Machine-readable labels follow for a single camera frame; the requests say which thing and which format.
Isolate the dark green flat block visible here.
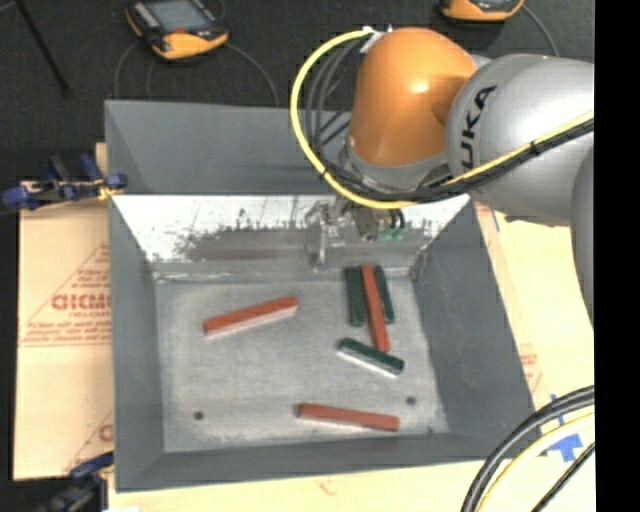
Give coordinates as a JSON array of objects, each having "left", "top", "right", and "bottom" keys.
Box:
[
  {"left": 335, "top": 337, "right": 406, "bottom": 379},
  {"left": 343, "top": 266, "right": 367, "bottom": 329},
  {"left": 373, "top": 264, "right": 397, "bottom": 325}
]

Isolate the red-brown flat block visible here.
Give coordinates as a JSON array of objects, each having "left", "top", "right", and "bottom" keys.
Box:
[
  {"left": 359, "top": 263, "right": 392, "bottom": 354},
  {"left": 202, "top": 295, "right": 300, "bottom": 341},
  {"left": 295, "top": 402, "right": 402, "bottom": 434}
]

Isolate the grey metal bin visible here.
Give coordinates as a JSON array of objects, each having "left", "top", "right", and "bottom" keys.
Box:
[{"left": 103, "top": 99, "right": 540, "bottom": 491}]

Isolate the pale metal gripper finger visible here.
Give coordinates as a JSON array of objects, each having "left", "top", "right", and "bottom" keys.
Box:
[
  {"left": 304, "top": 201, "right": 331, "bottom": 269},
  {"left": 327, "top": 219, "right": 352, "bottom": 254}
]

